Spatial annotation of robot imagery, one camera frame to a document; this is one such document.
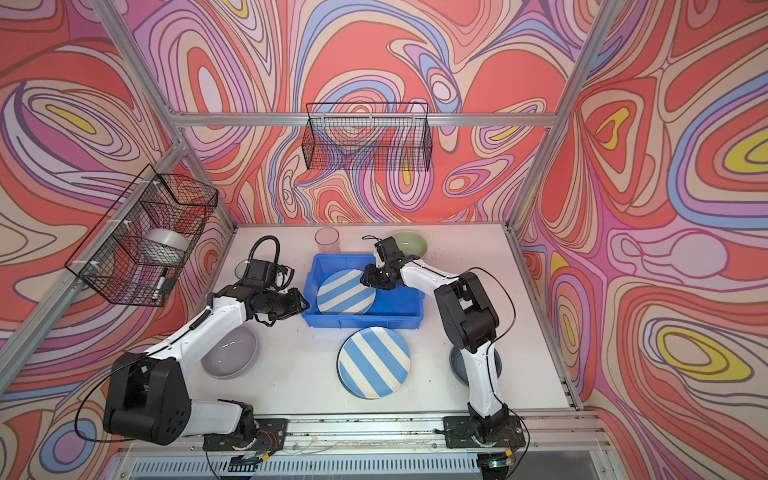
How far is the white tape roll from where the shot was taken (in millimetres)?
712

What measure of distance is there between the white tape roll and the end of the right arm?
1.60 feet

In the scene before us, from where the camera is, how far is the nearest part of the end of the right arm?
29.5 inches

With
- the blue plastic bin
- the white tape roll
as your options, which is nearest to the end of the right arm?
the blue plastic bin
